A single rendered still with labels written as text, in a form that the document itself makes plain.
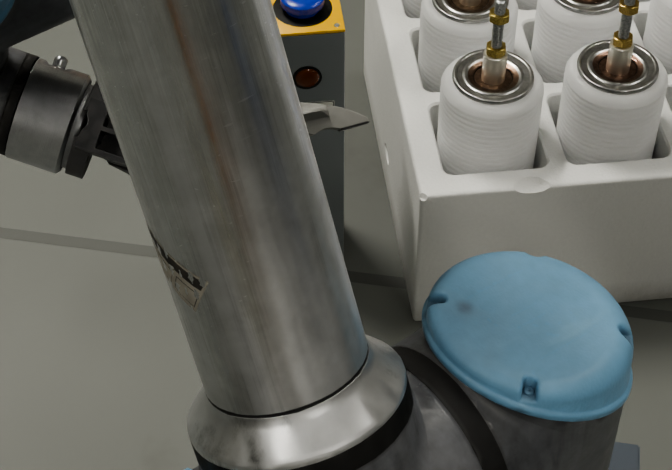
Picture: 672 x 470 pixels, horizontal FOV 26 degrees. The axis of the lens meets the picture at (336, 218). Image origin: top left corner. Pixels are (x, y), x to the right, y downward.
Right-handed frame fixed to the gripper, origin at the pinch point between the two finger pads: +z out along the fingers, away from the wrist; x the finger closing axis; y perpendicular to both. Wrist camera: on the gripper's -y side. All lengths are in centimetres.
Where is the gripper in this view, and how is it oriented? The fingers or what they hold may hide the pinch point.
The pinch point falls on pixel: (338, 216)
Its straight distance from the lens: 109.2
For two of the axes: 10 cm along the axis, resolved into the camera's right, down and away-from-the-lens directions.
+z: 9.4, 3.2, 1.2
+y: 1.4, -0.3, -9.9
